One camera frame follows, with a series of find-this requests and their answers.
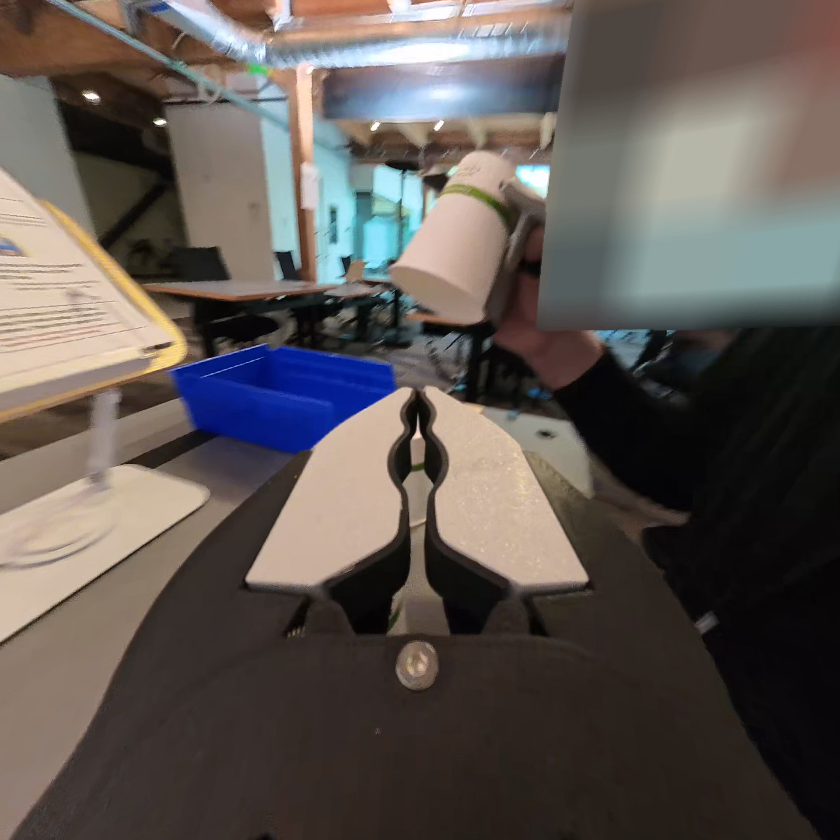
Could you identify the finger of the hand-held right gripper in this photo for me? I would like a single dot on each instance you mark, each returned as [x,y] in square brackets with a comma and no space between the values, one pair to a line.
[522,210]

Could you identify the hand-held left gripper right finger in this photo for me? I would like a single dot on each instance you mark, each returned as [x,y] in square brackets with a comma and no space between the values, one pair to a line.
[505,518]

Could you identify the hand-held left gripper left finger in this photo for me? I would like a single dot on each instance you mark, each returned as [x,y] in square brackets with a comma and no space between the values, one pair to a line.
[334,512]

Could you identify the person's right forearm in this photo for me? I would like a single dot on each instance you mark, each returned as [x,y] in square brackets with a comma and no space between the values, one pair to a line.
[656,420]

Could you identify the person's right hand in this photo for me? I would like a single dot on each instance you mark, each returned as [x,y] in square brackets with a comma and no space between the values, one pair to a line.
[544,348]

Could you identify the blue plastic bin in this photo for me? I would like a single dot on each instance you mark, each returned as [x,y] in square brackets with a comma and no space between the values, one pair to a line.
[275,407]

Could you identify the wooden pillar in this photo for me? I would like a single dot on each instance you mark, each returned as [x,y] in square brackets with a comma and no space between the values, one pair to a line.
[303,131]

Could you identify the brown-edged office table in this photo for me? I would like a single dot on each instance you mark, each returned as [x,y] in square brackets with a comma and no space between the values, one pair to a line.
[229,289]

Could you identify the person's black clothing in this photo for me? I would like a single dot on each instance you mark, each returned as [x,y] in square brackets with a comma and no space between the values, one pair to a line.
[774,623]

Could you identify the printed paper sheet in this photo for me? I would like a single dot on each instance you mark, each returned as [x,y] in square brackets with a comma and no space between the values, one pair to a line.
[59,289]

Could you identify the silver ceiling duct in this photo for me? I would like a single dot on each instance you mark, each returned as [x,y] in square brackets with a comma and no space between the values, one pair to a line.
[394,49]

